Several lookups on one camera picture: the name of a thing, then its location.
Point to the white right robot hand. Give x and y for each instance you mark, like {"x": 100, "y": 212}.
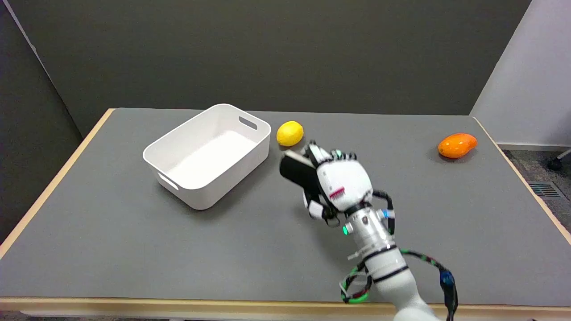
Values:
{"x": 345, "y": 180}

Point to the black chalkboard eraser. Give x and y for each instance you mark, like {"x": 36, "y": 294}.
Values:
{"x": 298, "y": 169}

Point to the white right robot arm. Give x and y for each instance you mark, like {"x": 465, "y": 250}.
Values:
{"x": 383, "y": 258}

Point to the white plastic storage box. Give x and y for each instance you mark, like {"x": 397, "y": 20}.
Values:
{"x": 209, "y": 156}

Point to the yellow lemon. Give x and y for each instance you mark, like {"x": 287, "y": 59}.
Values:
{"x": 290, "y": 133}

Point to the orange mango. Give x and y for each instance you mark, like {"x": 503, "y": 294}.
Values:
{"x": 457, "y": 145}

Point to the floor vent grille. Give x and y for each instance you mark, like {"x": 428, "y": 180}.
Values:
{"x": 544, "y": 190}

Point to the black chair caster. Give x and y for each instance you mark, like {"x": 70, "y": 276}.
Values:
{"x": 555, "y": 163}

